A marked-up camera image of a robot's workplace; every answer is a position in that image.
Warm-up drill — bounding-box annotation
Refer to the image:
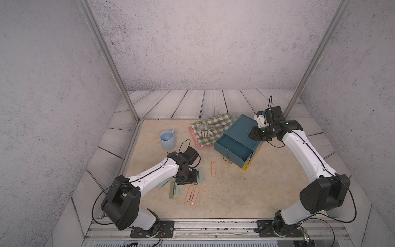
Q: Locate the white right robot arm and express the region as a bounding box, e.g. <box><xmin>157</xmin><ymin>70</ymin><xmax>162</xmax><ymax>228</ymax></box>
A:
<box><xmin>249</xmin><ymin>120</ymin><xmax>350</xmax><ymax>237</ymax></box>

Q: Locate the aluminium frame post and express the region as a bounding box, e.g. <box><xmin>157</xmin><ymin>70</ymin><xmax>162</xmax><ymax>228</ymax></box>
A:
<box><xmin>284</xmin><ymin>0</ymin><xmax>352</xmax><ymax>117</ymax></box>
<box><xmin>77</xmin><ymin>0</ymin><xmax>139</xmax><ymax>122</ymax></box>

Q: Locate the green striped ceramic cup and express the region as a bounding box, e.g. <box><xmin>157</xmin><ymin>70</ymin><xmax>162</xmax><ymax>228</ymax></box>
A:
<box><xmin>197</xmin><ymin>122</ymin><xmax>213</xmax><ymax>139</ymax></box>

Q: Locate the pink tray under cloth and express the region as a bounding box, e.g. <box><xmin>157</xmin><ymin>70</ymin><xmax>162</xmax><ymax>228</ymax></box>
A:
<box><xmin>189</xmin><ymin>126</ymin><xmax>201</xmax><ymax>148</ymax></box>

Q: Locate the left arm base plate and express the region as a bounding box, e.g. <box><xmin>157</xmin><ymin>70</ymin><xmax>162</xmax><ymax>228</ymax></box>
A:
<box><xmin>130</xmin><ymin>220</ymin><xmax>175</xmax><ymax>238</ymax></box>

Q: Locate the green checkered cloth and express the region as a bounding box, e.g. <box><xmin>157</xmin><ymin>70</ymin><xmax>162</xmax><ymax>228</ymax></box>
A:
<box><xmin>190</xmin><ymin>113</ymin><xmax>234</xmax><ymax>148</ymax></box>

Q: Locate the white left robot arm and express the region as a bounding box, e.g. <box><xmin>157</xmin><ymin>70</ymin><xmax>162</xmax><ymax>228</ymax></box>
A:
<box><xmin>101</xmin><ymin>147</ymin><xmax>200</xmax><ymax>234</ymax></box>

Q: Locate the light blue mug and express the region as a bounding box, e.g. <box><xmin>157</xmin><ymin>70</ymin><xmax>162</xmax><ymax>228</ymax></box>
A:
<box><xmin>159</xmin><ymin>129</ymin><xmax>177</xmax><ymax>150</ymax></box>

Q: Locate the teal pull-out drawer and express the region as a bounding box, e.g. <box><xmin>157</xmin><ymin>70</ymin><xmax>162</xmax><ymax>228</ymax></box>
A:
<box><xmin>215</xmin><ymin>134</ymin><xmax>253</xmax><ymax>170</ymax></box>

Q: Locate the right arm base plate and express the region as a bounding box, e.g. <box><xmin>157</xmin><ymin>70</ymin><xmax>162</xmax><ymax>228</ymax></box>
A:
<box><xmin>254</xmin><ymin>220</ymin><xmax>303</xmax><ymax>238</ymax></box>

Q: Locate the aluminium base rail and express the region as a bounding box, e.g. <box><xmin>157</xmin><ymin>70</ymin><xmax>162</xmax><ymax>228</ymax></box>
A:
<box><xmin>82</xmin><ymin>218</ymin><xmax>354</xmax><ymax>247</ymax></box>

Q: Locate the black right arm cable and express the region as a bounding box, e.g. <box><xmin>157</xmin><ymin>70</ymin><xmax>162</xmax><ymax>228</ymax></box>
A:
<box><xmin>266</xmin><ymin>95</ymin><xmax>358</xmax><ymax>247</ymax></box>

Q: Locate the sage green folding knife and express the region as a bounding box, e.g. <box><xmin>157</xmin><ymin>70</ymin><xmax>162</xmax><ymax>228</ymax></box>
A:
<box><xmin>169</xmin><ymin>180</ymin><xmax>177</xmax><ymax>200</ymax></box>

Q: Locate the aluminium frame post left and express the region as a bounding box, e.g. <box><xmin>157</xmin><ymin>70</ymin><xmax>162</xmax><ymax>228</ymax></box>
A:
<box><xmin>77</xmin><ymin>0</ymin><xmax>139</xmax><ymax>122</ymax></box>

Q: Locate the mint green folding knife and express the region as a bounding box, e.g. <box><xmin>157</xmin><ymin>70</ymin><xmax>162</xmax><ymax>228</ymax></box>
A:
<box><xmin>174</xmin><ymin>183</ymin><xmax>180</xmax><ymax>196</ymax></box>
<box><xmin>198</xmin><ymin>168</ymin><xmax>204</xmax><ymax>184</ymax></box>
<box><xmin>157</xmin><ymin>177</ymin><xmax>172</xmax><ymax>188</ymax></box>

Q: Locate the teal drawer cabinet box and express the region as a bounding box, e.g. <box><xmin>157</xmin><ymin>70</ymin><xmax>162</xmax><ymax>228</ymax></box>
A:
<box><xmin>223</xmin><ymin>114</ymin><xmax>261</xmax><ymax>152</ymax></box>

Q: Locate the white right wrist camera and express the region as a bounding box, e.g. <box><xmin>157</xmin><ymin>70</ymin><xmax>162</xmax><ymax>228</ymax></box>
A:
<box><xmin>254</xmin><ymin>111</ymin><xmax>268</xmax><ymax>128</ymax></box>

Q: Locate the aluminium frame post right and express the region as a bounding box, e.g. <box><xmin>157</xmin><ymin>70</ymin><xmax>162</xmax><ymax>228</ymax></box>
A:
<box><xmin>284</xmin><ymin>0</ymin><xmax>352</xmax><ymax>117</ymax></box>

